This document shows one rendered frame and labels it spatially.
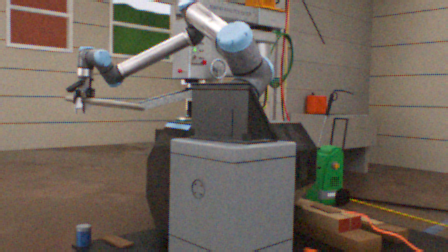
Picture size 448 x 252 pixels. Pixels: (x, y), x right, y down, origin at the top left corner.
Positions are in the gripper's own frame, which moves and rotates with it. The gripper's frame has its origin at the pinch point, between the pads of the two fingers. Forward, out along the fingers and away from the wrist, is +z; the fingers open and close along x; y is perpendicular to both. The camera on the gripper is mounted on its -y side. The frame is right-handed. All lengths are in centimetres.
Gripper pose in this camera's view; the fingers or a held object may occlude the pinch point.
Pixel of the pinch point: (79, 111)
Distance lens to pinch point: 262.0
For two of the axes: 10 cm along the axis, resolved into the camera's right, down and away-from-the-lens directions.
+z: -1.0, 9.9, 0.7
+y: 9.0, 1.2, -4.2
